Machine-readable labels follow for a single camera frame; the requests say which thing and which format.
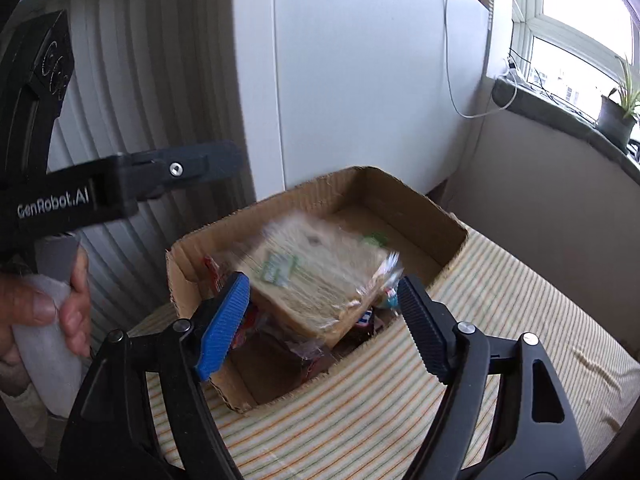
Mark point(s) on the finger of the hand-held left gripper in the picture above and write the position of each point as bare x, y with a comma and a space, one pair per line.
190, 167

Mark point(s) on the white framed window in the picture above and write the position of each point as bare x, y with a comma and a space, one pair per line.
575, 10

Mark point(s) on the sliced bread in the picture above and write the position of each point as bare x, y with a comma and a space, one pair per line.
315, 280

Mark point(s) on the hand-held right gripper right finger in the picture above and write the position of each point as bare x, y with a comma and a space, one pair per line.
425, 330

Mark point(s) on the brown cardboard box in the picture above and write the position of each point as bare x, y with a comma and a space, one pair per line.
425, 230

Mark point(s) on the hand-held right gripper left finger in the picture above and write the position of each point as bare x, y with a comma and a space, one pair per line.
225, 325

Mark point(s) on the person's left hand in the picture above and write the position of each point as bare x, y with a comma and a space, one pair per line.
75, 310

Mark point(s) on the white charger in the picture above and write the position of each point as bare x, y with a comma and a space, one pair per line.
509, 71

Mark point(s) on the grey windowsill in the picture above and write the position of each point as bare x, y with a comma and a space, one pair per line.
550, 115

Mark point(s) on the white cabinet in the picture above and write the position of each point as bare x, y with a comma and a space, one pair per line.
350, 85

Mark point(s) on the spider plant in grey pot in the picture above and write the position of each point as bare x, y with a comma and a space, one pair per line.
617, 115

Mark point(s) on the colourful candy packet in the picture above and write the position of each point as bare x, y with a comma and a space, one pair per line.
243, 329

